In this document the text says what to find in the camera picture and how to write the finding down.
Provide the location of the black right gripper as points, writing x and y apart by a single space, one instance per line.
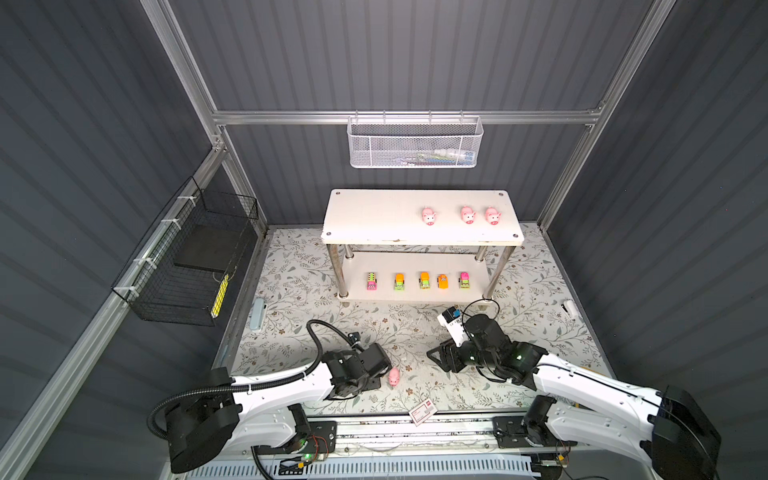
447 351

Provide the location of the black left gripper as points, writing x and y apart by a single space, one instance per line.
374 384

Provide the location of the orange toy bulldozer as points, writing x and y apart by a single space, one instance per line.
442 282

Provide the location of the orange green mixer toy truck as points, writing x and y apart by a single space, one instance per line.
424 280

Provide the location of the pink toy pig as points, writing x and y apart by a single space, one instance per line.
468 215
394 377
429 216
492 216

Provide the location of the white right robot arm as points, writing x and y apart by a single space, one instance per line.
665 430

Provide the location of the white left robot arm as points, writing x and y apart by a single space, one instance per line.
252 402

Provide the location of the white two-tier shelf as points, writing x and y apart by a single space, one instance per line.
381 231

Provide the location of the red white card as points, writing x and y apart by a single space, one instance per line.
422 412

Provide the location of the yellow green marker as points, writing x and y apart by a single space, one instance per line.
220 297

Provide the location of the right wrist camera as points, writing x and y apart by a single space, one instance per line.
451 320

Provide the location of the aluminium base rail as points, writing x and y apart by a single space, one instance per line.
420 432

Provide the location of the black wire basket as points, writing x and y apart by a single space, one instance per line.
204 235

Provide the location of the white wire basket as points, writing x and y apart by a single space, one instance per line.
420 142

